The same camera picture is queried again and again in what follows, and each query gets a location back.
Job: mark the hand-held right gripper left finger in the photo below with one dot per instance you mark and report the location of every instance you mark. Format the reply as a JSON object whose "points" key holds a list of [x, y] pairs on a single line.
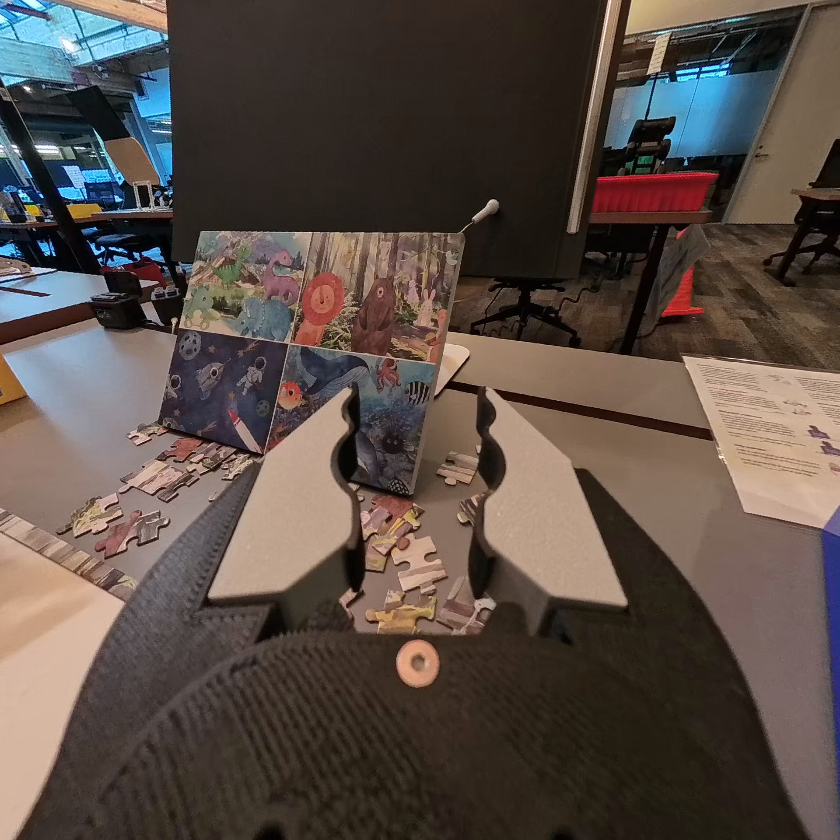
{"points": [[282, 525]]}

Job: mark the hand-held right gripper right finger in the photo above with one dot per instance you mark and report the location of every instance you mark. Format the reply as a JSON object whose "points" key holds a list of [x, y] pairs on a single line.
{"points": [[551, 538]]}

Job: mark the pile of puzzle pieces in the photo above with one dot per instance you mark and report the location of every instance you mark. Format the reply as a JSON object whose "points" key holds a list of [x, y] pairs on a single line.
{"points": [[154, 474]]}

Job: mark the animal picture puzzle box lid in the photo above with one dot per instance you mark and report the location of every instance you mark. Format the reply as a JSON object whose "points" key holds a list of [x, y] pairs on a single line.
{"points": [[328, 308]]}

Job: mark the white printed instruction sheet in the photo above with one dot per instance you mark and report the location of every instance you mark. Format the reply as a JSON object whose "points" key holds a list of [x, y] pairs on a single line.
{"points": [[754, 426]]}

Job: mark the black office chair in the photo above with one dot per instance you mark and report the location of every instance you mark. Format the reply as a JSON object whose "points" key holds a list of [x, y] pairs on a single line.
{"points": [[649, 141], [810, 226], [525, 295]]}

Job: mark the small black battery charger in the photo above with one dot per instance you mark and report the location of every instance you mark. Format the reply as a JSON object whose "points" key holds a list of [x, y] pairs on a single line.
{"points": [[164, 302]]}

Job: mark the white puzzle board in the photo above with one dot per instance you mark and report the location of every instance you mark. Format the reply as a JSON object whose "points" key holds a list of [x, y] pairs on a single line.
{"points": [[39, 623]]}

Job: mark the large black battery charger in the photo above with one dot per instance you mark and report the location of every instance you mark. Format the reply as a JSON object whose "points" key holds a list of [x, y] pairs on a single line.
{"points": [[118, 308]]}

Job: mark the orange traffic cone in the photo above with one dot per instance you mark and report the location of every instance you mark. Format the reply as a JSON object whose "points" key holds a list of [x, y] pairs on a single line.
{"points": [[682, 298]]}

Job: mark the blue plastic bin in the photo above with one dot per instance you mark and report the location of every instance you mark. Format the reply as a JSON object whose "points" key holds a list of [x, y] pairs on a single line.
{"points": [[832, 564]]}

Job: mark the red bag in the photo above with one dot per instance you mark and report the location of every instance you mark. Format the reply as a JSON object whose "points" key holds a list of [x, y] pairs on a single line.
{"points": [[141, 272]]}

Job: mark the yellow box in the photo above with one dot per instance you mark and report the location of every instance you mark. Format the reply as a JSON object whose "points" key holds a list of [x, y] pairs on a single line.
{"points": [[10, 380]]}

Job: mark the leaning white paper sign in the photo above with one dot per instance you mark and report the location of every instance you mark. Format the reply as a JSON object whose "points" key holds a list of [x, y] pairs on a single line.
{"points": [[676, 256]]}

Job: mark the wooden desk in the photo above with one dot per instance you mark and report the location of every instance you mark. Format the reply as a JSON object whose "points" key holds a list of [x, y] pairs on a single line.
{"points": [[656, 216]]}

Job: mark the red plastic bin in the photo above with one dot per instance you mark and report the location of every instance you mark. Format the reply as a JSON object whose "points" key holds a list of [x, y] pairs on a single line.
{"points": [[656, 193]]}

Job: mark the black partition panel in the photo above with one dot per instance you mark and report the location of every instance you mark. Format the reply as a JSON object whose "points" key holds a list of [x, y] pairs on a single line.
{"points": [[394, 98]]}

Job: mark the grey door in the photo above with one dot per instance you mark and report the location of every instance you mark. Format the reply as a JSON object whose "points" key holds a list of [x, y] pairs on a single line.
{"points": [[774, 131]]}

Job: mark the white flat base plate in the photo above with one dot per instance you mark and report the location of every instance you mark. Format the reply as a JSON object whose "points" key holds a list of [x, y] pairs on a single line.
{"points": [[453, 364]]}

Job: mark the white frame stand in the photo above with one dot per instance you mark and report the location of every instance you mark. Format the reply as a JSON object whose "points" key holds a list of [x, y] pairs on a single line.
{"points": [[144, 193]]}

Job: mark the silver metal post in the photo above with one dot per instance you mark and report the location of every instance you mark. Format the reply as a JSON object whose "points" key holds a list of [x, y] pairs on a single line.
{"points": [[594, 118]]}

